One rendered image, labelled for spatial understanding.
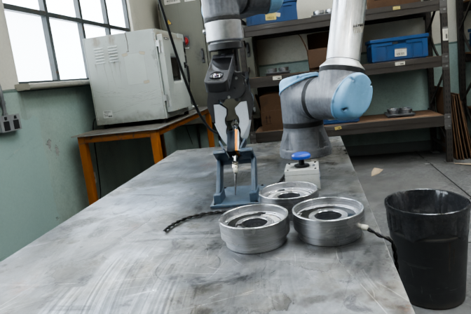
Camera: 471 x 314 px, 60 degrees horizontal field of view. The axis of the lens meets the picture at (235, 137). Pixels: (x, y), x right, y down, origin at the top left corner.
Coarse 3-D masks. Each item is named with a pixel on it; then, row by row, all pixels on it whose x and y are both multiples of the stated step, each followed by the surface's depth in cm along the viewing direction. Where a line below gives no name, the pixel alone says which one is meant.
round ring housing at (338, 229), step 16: (304, 208) 65; (352, 208) 62; (304, 224) 58; (320, 224) 56; (336, 224) 56; (352, 224) 56; (304, 240) 59; (320, 240) 57; (336, 240) 57; (352, 240) 57
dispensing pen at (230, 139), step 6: (234, 120) 87; (234, 126) 87; (228, 132) 84; (234, 132) 84; (228, 138) 84; (234, 138) 84; (228, 144) 83; (234, 144) 83; (228, 150) 83; (234, 150) 82; (234, 156) 84; (234, 162) 83; (234, 168) 83; (234, 174) 82; (234, 180) 82
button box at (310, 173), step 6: (306, 162) 89; (312, 162) 89; (288, 168) 86; (294, 168) 85; (300, 168) 85; (306, 168) 84; (312, 168) 83; (318, 168) 83; (288, 174) 84; (294, 174) 83; (300, 174) 83; (306, 174) 83; (312, 174) 83; (318, 174) 82; (288, 180) 84; (294, 180) 84; (300, 180) 83; (306, 180) 83; (312, 180) 83; (318, 180) 83; (318, 186) 83
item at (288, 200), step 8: (272, 184) 77; (280, 184) 77; (288, 184) 77; (296, 184) 77; (304, 184) 76; (312, 184) 74; (264, 192) 75; (272, 192) 76; (280, 192) 75; (288, 192) 74; (296, 192) 74; (312, 192) 69; (264, 200) 70; (272, 200) 68; (280, 200) 68; (288, 200) 67; (296, 200) 67; (288, 208) 67
